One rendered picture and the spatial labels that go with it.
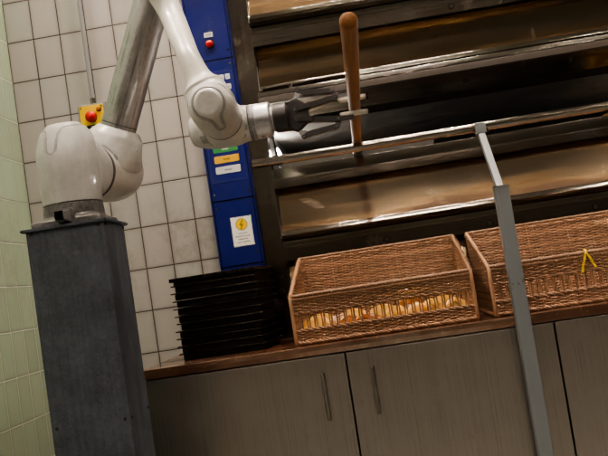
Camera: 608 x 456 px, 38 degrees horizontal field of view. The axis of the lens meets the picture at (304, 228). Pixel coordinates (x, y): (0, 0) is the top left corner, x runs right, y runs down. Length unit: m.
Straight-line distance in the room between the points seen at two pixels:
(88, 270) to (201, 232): 0.99
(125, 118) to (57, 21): 1.01
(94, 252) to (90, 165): 0.24
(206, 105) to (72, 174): 0.47
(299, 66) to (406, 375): 1.22
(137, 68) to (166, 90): 0.77
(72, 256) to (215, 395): 0.65
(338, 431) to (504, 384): 0.49
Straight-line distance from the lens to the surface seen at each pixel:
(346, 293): 2.65
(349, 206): 3.14
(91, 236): 2.28
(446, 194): 3.15
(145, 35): 2.54
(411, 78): 3.06
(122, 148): 2.50
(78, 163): 2.34
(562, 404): 2.67
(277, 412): 2.64
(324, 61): 3.23
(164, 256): 3.23
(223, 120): 2.05
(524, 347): 2.58
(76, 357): 2.29
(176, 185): 3.23
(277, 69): 3.24
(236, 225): 3.15
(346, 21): 1.45
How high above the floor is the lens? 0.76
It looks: 4 degrees up
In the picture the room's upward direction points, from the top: 9 degrees counter-clockwise
